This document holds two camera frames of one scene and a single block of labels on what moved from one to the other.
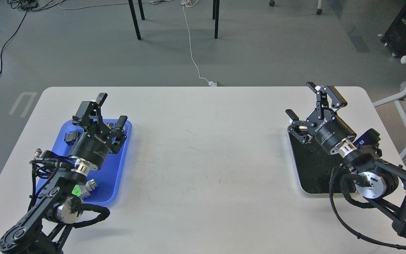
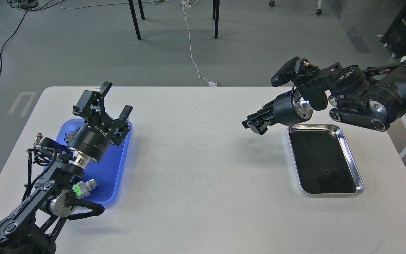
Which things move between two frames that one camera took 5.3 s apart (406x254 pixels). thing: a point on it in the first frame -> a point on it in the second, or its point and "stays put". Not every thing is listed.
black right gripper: (330, 130) -> (290, 108)
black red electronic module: (70, 137) stays put
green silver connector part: (82, 191) stays put
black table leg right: (215, 11) stays put
